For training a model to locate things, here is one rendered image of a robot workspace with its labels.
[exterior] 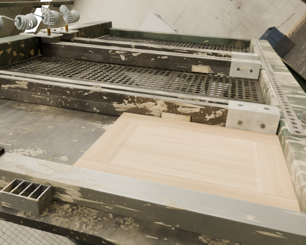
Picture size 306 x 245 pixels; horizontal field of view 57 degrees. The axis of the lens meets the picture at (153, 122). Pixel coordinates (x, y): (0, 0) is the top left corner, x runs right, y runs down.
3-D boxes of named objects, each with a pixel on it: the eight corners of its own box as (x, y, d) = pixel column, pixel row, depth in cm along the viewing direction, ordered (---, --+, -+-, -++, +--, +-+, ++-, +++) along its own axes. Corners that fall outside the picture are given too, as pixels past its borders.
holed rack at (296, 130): (306, 137, 63) (306, 135, 62) (291, 135, 63) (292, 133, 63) (256, 39, 208) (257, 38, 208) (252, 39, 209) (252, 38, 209)
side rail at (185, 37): (247, 55, 207) (250, 40, 202) (108, 42, 231) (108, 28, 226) (247, 53, 214) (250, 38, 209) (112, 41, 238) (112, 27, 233)
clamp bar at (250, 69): (258, 80, 122) (270, 22, 112) (22, 54, 148) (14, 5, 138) (256, 75, 131) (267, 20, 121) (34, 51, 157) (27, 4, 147)
